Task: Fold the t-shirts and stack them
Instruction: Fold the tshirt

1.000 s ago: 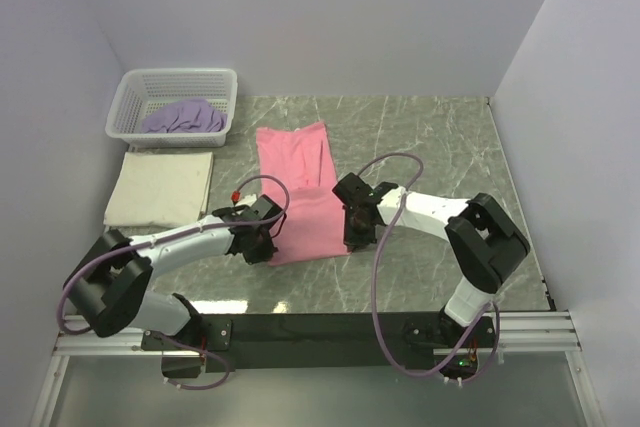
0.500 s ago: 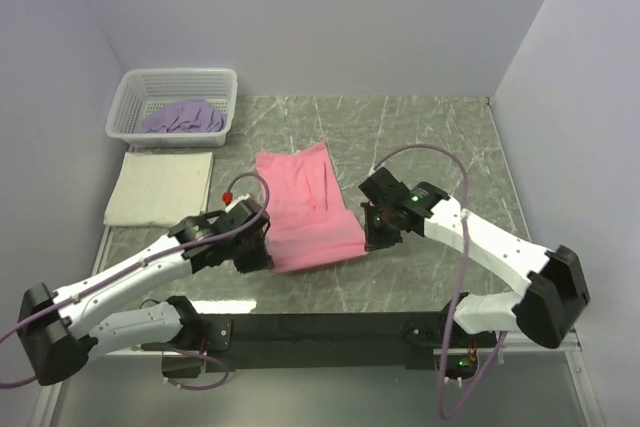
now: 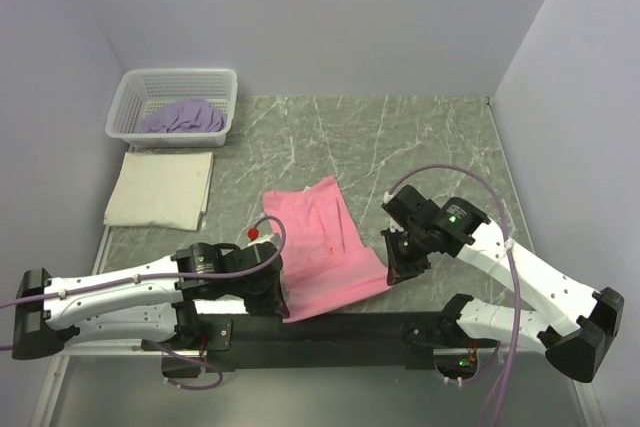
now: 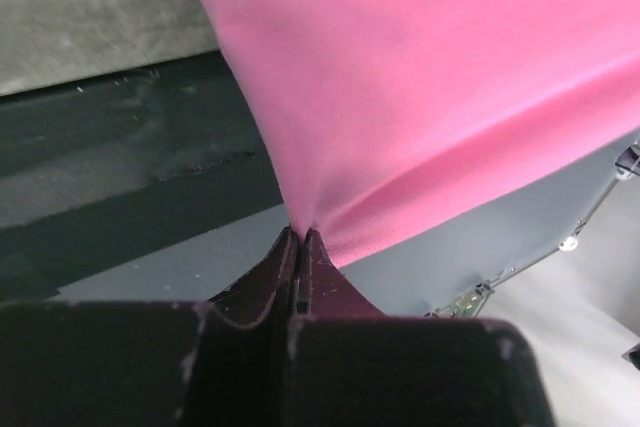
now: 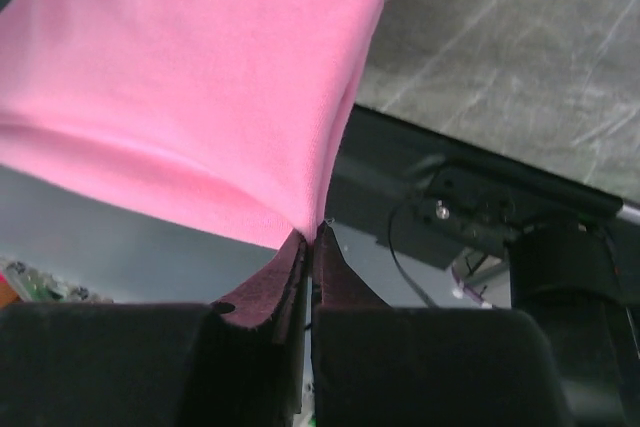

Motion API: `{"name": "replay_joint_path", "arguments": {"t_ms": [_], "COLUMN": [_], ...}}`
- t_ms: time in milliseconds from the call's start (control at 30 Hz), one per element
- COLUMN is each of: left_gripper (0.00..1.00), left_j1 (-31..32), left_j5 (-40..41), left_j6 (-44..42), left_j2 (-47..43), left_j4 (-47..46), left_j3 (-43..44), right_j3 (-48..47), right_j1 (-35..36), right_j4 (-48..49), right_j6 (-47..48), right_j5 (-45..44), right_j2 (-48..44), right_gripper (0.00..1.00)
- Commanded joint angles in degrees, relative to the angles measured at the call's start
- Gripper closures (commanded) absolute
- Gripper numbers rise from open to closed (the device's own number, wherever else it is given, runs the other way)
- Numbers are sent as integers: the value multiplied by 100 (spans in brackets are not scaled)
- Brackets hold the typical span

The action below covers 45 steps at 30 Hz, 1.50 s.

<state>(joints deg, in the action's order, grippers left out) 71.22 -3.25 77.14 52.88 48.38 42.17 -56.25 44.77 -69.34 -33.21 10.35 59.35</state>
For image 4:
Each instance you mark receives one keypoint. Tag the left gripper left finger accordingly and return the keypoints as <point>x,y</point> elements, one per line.
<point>243,345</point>

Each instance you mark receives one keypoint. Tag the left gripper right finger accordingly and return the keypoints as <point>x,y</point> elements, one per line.
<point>322,290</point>

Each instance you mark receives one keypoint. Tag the pink t shirt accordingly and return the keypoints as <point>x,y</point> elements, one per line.
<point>385,118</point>

